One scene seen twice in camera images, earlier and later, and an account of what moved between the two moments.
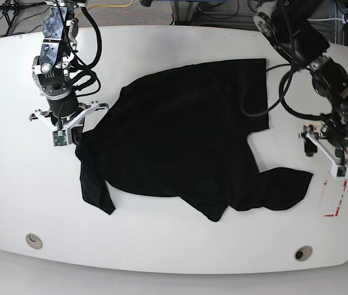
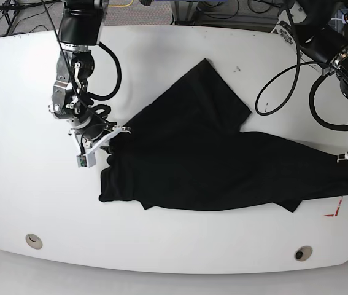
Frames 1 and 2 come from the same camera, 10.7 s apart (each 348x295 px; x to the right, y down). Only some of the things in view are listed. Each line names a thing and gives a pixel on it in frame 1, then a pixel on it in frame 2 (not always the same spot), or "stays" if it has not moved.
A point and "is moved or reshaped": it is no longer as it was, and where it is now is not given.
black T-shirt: [184, 131] is moved or reshaped
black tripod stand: [10, 10] stays
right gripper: [66, 112] to [89, 145]
